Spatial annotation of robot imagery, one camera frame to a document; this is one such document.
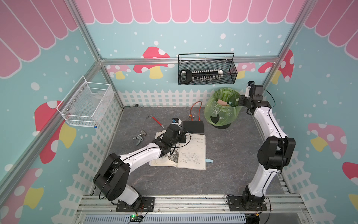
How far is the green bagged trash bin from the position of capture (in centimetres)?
90

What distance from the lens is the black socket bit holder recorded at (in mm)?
889

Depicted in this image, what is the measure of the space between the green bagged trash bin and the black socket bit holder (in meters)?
0.13
